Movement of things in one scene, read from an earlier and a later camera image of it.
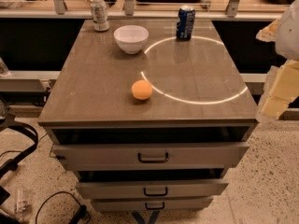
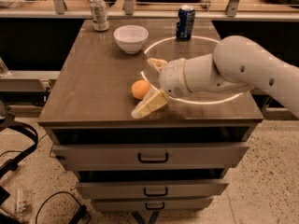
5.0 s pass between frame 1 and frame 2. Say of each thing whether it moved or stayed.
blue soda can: stayed
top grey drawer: stayed
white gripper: moved
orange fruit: stayed
